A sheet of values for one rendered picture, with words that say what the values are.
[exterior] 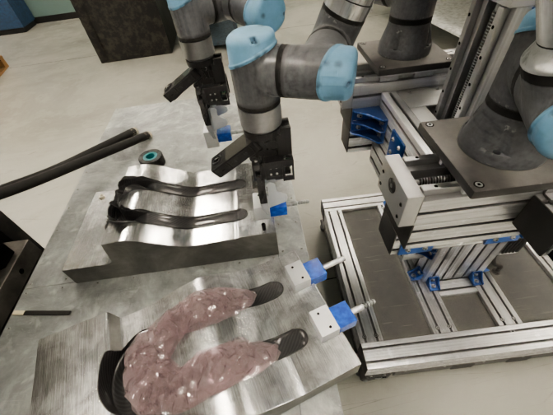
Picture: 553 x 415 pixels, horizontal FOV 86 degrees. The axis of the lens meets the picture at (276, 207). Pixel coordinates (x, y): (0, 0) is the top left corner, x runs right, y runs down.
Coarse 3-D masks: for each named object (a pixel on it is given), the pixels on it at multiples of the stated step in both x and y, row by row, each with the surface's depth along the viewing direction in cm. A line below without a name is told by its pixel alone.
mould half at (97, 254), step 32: (96, 192) 85; (224, 192) 77; (256, 192) 76; (96, 224) 77; (128, 224) 66; (224, 224) 70; (256, 224) 68; (96, 256) 70; (128, 256) 67; (160, 256) 68; (192, 256) 70; (224, 256) 71; (256, 256) 73
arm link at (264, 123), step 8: (280, 104) 50; (240, 112) 50; (264, 112) 56; (272, 112) 49; (280, 112) 51; (240, 120) 52; (248, 120) 50; (256, 120) 49; (264, 120) 49; (272, 120) 50; (280, 120) 52; (248, 128) 51; (256, 128) 50; (264, 128) 50; (272, 128) 51
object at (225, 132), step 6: (204, 126) 86; (228, 126) 88; (204, 132) 84; (216, 132) 86; (222, 132) 86; (228, 132) 85; (234, 132) 87; (240, 132) 87; (210, 138) 86; (216, 138) 86; (222, 138) 86; (228, 138) 87; (210, 144) 87; (216, 144) 87
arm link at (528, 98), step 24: (552, 0) 29; (552, 24) 31; (528, 48) 36; (552, 48) 32; (528, 72) 35; (552, 72) 32; (528, 96) 36; (552, 96) 34; (528, 120) 38; (552, 120) 33; (552, 144) 35
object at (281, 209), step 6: (258, 198) 68; (258, 204) 67; (282, 204) 68; (288, 204) 70; (294, 204) 70; (258, 210) 67; (270, 210) 68; (276, 210) 68; (282, 210) 68; (258, 216) 68; (264, 216) 69; (270, 216) 69
